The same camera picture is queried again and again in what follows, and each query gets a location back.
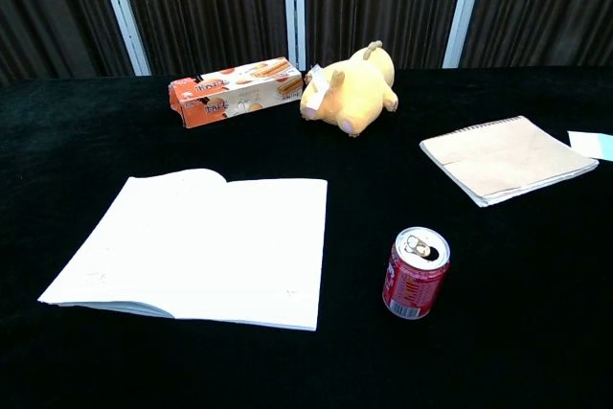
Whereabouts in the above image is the brown spiral notebook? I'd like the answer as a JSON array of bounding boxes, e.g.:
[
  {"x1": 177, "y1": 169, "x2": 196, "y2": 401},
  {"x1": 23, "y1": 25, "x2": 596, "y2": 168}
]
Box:
[{"x1": 419, "y1": 115, "x2": 601, "y2": 208}]

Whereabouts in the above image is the white notebook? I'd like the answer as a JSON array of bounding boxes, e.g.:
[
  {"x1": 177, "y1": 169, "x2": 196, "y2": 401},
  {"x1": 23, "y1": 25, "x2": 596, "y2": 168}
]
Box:
[{"x1": 36, "y1": 168, "x2": 329, "y2": 332}]

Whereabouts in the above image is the red soda can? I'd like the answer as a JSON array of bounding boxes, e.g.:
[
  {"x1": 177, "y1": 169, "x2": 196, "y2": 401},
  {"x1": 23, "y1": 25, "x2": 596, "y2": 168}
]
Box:
[{"x1": 381, "y1": 225, "x2": 451, "y2": 320}]

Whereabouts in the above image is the orange white biscuit box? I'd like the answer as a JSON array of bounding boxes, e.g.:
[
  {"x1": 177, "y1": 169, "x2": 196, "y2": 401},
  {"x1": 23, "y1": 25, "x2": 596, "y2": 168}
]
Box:
[{"x1": 168, "y1": 57, "x2": 304, "y2": 129}]

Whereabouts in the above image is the black tablecloth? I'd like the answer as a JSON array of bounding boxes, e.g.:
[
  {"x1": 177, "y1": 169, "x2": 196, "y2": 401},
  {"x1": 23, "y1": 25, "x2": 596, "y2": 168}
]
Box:
[{"x1": 0, "y1": 66, "x2": 613, "y2": 409}]

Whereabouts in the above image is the yellow plush toy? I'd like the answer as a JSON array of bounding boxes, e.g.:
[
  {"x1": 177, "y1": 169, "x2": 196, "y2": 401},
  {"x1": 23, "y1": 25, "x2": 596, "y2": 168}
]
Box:
[{"x1": 299, "y1": 39, "x2": 399, "y2": 138}]

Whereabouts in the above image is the white paper tag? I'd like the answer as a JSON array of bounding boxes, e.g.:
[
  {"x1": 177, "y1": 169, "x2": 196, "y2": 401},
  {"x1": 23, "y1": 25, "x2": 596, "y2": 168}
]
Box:
[{"x1": 305, "y1": 63, "x2": 329, "y2": 115}]

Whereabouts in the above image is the white frame post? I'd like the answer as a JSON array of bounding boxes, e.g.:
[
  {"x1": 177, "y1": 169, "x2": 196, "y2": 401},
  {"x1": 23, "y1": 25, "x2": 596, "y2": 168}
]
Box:
[
  {"x1": 442, "y1": 0, "x2": 489, "y2": 69},
  {"x1": 93, "y1": 0, "x2": 152, "y2": 77},
  {"x1": 282, "y1": 0, "x2": 307, "y2": 72}
]

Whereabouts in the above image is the light blue paper sheet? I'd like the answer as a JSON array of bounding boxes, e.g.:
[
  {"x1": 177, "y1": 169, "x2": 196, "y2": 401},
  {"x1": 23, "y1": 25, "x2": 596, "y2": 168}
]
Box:
[{"x1": 567, "y1": 130, "x2": 613, "y2": 163}]

